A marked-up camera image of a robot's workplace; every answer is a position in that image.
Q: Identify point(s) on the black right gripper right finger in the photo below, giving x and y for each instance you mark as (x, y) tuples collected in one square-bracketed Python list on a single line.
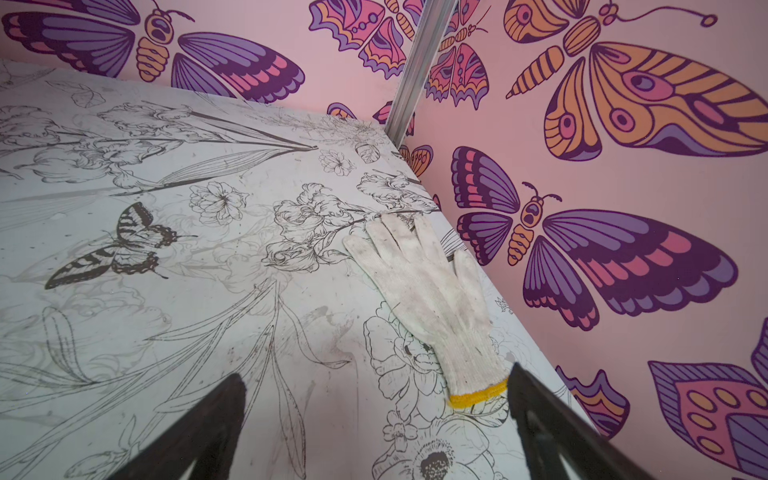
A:
[(557, 443)]

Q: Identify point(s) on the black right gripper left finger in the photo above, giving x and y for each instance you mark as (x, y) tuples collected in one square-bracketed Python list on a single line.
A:
[(202, 443)]

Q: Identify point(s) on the white work glove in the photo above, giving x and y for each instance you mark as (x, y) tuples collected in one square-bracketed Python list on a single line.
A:
[(439, 301)]

